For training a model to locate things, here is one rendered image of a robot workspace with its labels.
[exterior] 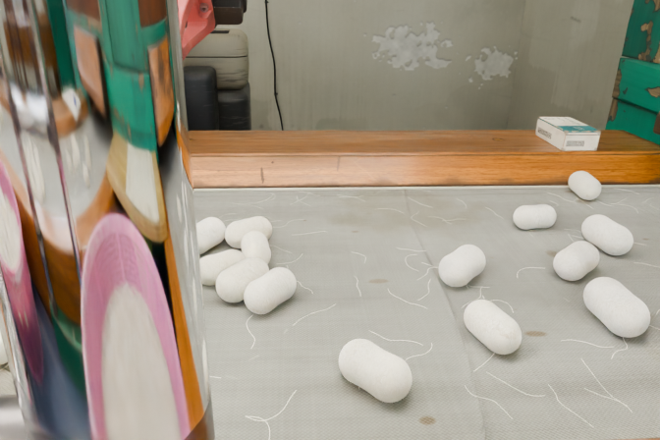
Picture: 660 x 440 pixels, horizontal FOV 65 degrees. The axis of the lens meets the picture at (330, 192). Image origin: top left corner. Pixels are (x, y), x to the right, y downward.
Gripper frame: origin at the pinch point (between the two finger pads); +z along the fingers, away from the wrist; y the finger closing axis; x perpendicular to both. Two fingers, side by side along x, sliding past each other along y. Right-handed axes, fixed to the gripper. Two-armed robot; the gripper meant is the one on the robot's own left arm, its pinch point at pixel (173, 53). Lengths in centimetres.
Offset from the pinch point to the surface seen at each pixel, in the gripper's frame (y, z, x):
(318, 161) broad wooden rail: 11.4, 4.0, 9.5
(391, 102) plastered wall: 55, -122, 161
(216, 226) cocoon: 4.0, 14.2, 1.2
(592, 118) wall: 119, -80, 118
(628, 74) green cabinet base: 46.9, -9.0, 12.5
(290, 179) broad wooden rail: 8.8, 5.8, 9.6
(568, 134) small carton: 35.1, 1.8, 8.6
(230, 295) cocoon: 5.7, 20.2, -3.0
